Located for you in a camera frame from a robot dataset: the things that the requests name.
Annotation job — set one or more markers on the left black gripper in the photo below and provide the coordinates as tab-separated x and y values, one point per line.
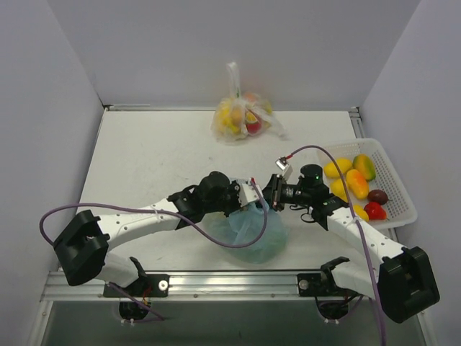
233	192

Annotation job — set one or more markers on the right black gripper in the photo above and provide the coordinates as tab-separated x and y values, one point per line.
275	192

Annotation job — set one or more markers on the light blue plastic bag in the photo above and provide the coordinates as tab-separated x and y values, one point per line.
254	235

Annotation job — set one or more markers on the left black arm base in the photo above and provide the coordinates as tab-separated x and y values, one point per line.
138	309

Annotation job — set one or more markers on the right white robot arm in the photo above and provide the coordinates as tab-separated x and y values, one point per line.
399	279

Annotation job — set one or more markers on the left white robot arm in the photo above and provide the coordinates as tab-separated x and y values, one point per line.
85	247

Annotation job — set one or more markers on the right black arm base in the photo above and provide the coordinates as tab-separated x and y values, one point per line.
333	303

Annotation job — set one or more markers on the yellow fake pear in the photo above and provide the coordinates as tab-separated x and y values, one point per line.
338	189

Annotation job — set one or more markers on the clear tied bag of fruits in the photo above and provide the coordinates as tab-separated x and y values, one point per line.
240	115

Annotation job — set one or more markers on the orange fake fruit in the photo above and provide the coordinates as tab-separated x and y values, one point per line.
357	184

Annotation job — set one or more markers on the small yellow fake fruit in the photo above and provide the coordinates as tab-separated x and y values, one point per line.
359	211

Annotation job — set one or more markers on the orange yellow fake mango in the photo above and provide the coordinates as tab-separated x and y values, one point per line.
365	166

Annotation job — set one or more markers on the red fake bell pepper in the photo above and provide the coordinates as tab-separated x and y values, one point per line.
375	211

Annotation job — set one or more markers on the dark red fake plum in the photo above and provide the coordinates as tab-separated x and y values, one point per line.
378	196

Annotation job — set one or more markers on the white plastic basket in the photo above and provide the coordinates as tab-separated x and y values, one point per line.
400	209

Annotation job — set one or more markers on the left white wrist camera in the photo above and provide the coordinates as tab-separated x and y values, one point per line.
249	192

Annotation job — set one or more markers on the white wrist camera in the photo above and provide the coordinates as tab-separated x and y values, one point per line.
286	169
249	192

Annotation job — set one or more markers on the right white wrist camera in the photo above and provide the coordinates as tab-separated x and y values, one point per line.
286	169

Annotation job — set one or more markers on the aluminium front rail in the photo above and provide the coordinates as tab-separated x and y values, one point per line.
248	285

